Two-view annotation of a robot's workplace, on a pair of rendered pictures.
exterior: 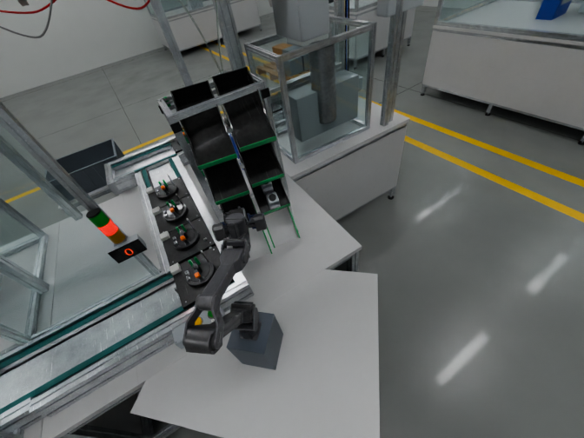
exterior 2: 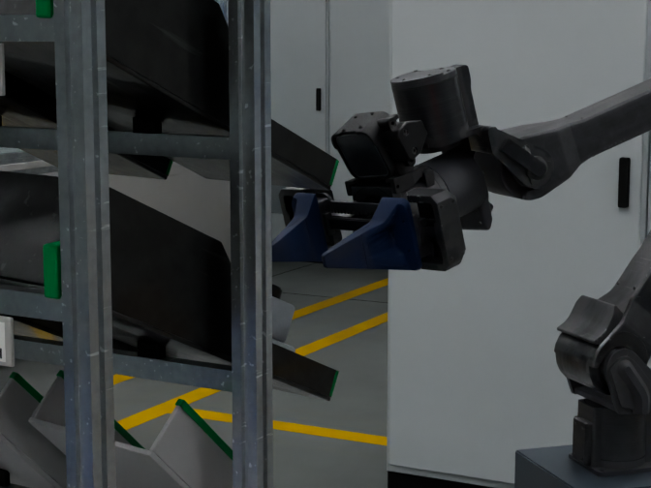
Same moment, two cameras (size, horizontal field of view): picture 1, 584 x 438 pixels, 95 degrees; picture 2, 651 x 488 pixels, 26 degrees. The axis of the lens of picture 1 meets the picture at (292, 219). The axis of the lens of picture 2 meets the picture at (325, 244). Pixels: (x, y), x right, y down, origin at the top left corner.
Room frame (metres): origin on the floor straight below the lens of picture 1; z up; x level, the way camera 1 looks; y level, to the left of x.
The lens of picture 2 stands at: (1.40, 1.08, 1.46)
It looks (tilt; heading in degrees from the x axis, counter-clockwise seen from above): 9 degrees down; 233
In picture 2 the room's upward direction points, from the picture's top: straight up
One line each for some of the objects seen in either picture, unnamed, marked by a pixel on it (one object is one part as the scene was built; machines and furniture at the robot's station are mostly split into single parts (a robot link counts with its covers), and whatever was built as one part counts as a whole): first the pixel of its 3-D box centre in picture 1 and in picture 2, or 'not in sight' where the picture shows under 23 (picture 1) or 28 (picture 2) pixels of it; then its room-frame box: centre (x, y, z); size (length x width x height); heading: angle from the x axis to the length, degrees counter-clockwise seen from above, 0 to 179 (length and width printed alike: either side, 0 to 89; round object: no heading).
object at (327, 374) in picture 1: (267, 337); not in sight; (0.45, 0.21, 0.84); 0.90 x 0.70 x 0.03; 70
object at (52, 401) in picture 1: (155, 340); not in sight; (0.51, 0.67, 0.91); 0.89 x 0.06 x 0.11; 112
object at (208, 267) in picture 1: (200, 272); not in sight; (0.75, 0.47, 0.98); 0.14 x 0.14 x 0.02
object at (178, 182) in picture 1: (164, 187); not in sight; (1.44, 0.75, 1.01); 0.24 x 0.24 x 0.13; 22
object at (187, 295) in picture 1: (201, 275); not in sight; (0.75, 0.47, 0.96); 0.24 x 0.24 x 0.02; 22
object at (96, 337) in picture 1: (143, 309); not in sight; (0.66, 0.76, 0.91); 0.84 x 0.28 x 0.10; 112
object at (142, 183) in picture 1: (182, 222); not in sight; (1.20, 0.65, 0.91); 1.24 x 0.33 x 0.10; 22
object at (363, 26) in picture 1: (313, 89); not in sight; (1.94, -0.34, 1.21); 0.69 x 0.46 x 0.69; 112
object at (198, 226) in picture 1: (183, 235); not in sight; (0.99, 0.57, 1.01); 0.24 x 0.24 x 0.13; 22
